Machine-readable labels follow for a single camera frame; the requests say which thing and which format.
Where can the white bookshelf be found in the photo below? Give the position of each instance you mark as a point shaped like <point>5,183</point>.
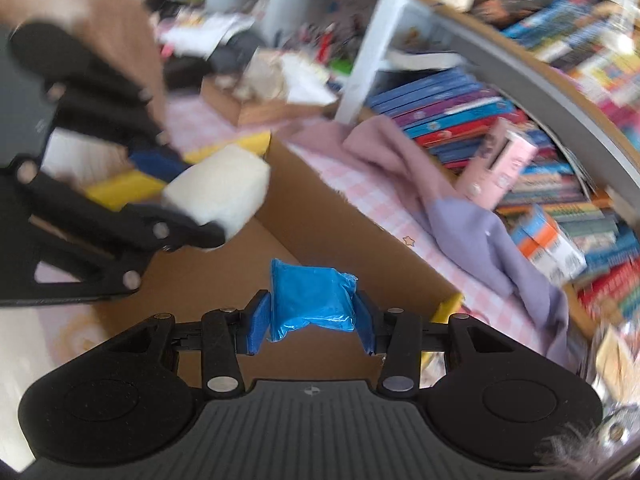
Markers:
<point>370,50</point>

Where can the white cloth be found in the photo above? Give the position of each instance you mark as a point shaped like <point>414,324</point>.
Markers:
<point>210,32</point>

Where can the row of colourful books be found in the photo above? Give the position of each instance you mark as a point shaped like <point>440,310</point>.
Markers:
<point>565,15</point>
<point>450,110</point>

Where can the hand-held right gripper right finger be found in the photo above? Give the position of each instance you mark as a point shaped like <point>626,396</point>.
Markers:
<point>366,327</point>

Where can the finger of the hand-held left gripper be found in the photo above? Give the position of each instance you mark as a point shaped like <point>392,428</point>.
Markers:
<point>145,225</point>
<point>100,85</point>

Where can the grey feather toy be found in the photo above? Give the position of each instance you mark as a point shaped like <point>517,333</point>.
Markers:
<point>580,447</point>

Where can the crumpled white paper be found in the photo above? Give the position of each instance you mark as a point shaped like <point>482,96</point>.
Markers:
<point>285,77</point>

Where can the tall pink box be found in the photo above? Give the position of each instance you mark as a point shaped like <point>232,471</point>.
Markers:
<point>495,165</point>

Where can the pink and purple cloth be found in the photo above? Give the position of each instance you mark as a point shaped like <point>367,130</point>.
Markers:
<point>465,220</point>

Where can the small brown cardboard box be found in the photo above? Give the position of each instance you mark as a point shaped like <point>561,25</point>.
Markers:
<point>260,110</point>

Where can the white sponge block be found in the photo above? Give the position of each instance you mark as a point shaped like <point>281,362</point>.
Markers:
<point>220,190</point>

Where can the blue plastic packet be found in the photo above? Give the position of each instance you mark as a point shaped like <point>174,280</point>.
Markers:
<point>311,300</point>

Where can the orange and white cat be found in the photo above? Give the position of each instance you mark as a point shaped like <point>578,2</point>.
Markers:
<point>115,25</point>

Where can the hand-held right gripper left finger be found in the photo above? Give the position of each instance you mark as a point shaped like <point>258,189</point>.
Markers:
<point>257,325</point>

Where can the yellow cardboard box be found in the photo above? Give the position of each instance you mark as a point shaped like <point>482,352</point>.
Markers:
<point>325,220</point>

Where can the dark grey cloth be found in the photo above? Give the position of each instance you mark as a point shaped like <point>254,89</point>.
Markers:
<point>240,52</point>

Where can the orange and white carton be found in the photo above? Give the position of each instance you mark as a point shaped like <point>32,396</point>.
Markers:
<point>547,242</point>

